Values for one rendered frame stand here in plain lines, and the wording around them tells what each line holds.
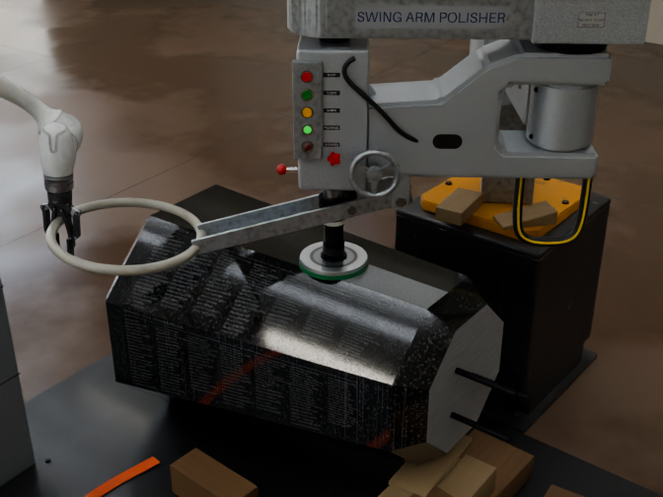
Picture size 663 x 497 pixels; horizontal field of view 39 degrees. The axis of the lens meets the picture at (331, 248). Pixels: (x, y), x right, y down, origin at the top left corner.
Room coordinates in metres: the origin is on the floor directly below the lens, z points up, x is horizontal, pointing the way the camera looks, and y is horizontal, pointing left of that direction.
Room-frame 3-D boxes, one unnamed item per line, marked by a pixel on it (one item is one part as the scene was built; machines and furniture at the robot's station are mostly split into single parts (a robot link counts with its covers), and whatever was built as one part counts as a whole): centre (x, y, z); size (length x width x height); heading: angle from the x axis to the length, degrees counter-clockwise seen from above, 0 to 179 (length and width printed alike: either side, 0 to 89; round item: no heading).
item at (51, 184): (2.71, 0.85, 1.07); 0.09 x 0.09 x 0.06
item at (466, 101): (2.60, -0.40, 1.30); 0.74 x 0.23 x 0.49; 88
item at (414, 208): (3.26, -0.66, 0.37); 0.66 x 0.66 x 0.74; 52
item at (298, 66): (2.51, 0.07, 1.37); 0.08 x 0.03 x 0.28; 88
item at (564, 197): (3.26, -0.66, 0.76); 0.49 x 0.49 x 0.05; 52
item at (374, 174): (2.50, -0.12, 1.20); 0.15 x 0.10 x 0.15; 88
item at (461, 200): (3.09, -0.46, 0.81); 0.20 x 0.10 x 0.05; 150
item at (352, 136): (2.62, -0.09, 1.32); 0.36 x 0.22 x 0.45; 88
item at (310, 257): (2.63, -0.01, 0.84); 0.21 x 0.21 x 0.01
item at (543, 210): (3.02, -0.68, 0.80); 0.20 x 0.10 x 0.05; 103
